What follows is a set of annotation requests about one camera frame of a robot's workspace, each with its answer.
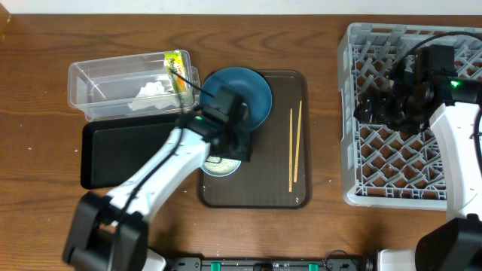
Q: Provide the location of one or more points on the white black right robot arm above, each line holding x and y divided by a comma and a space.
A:
451, 109

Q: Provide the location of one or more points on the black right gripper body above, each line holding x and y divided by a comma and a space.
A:
395, 113

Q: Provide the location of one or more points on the dark blue plate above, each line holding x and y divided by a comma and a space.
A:
248, 83

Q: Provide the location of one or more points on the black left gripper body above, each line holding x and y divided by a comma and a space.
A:
239, 144

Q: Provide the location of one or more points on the light blue bowl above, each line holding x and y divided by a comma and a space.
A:
217, 175

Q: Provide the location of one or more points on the grey dishwasher rack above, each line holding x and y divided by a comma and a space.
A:
382, 167

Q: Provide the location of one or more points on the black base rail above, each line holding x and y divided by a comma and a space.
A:
337, 260

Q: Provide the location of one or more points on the yellow snack wrapper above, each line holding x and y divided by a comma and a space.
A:
175, 68

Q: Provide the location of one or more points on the black rectangular tray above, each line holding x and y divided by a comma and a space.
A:
113, 150

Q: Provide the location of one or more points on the white tissue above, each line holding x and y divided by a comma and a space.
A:
155, 94

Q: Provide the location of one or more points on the right wooden chopstick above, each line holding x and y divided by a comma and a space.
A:
297, 149

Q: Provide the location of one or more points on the brown serving tray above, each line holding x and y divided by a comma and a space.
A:
262, 183

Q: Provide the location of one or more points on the white rice pile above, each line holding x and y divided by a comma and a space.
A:
220, 165

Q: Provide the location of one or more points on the clear plastic waste bin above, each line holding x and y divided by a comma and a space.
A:
103, 88

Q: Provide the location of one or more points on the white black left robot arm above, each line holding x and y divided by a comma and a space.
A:
110, 232

